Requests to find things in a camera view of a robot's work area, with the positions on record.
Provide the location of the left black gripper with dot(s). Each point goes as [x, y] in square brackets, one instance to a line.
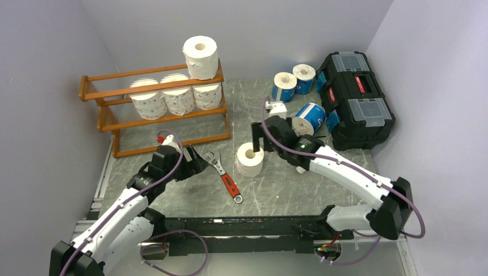
[195, 165]

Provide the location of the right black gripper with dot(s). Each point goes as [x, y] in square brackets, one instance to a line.
[256, 133]

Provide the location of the blue roll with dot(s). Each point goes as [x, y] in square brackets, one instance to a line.
[284, 85]
[305, 75]
[308, 119]

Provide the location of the dotted white roll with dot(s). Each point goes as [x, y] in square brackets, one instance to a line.
[180, 100]
[207, 97]
[149, 105]

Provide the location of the dotted white roll front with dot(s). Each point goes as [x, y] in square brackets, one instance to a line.
[180, 100]

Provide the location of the plain white paper roll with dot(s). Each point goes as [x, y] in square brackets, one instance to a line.
[201, 57]

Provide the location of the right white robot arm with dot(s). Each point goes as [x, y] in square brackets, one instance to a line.
[388, 204]

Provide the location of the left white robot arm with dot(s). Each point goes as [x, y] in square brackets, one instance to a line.
[130, 220]

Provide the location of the orange wooden shelf rack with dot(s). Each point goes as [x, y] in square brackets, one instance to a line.
[107, 120]

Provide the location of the black plastic toolbox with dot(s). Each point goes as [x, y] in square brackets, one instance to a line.
[357, 112]

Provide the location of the red handled adjustable wrench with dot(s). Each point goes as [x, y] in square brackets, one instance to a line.
[214, 161]

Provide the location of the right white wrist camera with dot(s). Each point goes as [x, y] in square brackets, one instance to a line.
[275, 108]

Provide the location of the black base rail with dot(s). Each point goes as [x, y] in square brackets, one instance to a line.
[197, 235]

